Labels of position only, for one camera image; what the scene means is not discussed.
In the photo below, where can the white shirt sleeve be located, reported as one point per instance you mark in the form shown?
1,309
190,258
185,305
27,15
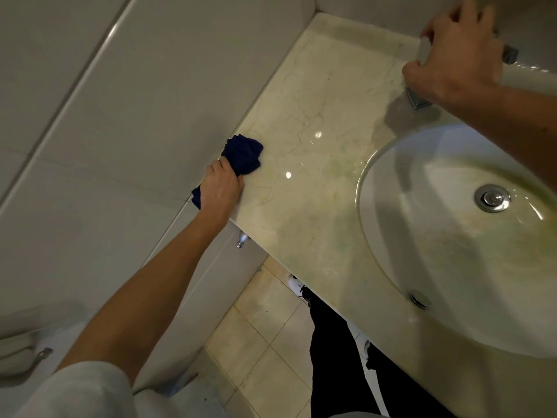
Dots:
82,391

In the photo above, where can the white oval sink basin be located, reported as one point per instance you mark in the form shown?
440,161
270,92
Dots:
457,265

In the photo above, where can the person's right thumb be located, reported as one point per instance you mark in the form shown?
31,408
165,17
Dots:
413,76

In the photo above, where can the dark blue cleaning cloth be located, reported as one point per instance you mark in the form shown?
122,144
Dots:
243,152

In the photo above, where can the chrome toilet flush lever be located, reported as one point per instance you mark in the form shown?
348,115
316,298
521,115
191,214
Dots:
44,354

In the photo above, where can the chrome sink overflow hole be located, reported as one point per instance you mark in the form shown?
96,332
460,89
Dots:
420,299

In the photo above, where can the chrome water valve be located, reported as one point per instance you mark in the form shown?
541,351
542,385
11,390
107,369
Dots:
241,242

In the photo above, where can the person's left fingers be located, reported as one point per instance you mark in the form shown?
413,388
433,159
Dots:
223,164

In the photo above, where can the person's right middle finger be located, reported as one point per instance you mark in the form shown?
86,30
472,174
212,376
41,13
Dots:
468,8

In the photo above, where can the person's right hand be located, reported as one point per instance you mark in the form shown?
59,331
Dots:
461,65

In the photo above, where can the white shoe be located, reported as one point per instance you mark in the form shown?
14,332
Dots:
296,286

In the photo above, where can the white toilet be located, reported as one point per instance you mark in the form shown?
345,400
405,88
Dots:
19,352

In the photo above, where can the person's left hand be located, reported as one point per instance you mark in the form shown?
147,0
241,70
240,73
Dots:
219,191

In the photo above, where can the chrome sink drain stopper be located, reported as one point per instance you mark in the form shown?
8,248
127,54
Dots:
492,198

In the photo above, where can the person's right forearm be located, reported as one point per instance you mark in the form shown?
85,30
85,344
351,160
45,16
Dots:
513,121

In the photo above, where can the chrome sink faucet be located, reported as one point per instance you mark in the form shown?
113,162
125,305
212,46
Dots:
417,100

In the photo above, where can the person's left forearm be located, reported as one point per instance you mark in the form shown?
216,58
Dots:
152,291

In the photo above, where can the black trousers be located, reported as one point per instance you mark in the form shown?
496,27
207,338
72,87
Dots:
339,370

